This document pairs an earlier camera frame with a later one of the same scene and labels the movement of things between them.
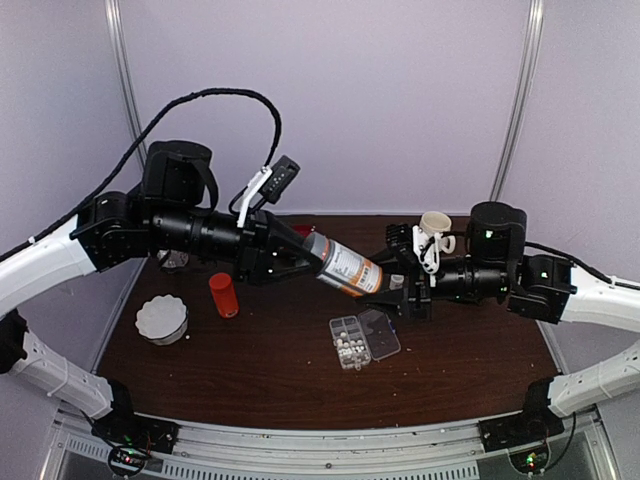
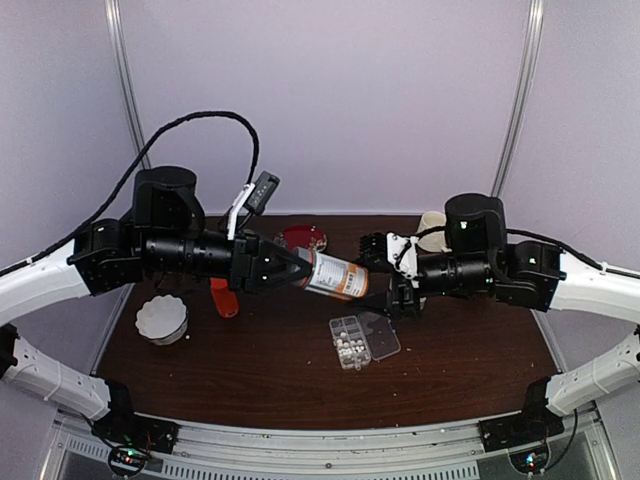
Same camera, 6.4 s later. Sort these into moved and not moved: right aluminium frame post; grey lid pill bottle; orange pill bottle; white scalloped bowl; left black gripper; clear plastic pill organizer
Moved: left black gripper; grey lid pill bottle
Not moved: right aluminium frame post; clear plastic pill organizer; orange pill bottle; white scalloped bowl
